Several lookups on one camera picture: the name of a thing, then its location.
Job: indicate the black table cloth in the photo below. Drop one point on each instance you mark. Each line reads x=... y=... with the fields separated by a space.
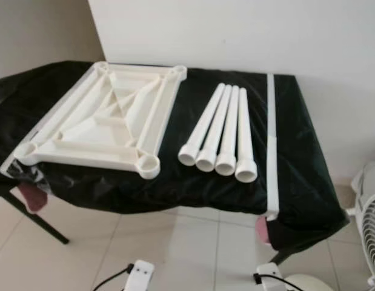
x=175 y=188

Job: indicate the white plastic children table top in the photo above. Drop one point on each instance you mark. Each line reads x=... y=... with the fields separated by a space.
x=84 y=148

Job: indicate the white plastic table leg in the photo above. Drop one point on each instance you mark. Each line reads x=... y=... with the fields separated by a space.
x=202 y=124
x=228 y=133
x=244 y=133
x=214 y=130

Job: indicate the black metal table leg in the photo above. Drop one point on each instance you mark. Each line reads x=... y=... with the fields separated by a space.
x=36 y=219
x=283 y=256

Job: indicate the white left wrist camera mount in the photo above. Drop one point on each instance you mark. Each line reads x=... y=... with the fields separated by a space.
x=140 y=276

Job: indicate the white rounded plastic appliance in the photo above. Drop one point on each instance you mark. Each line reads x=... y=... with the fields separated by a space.
x=369 y=179

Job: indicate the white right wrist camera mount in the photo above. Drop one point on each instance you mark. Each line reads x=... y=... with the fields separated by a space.
x=269 y=273

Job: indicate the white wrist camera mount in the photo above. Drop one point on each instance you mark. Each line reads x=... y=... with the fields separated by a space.
x=140 y=276
x=269 y=273

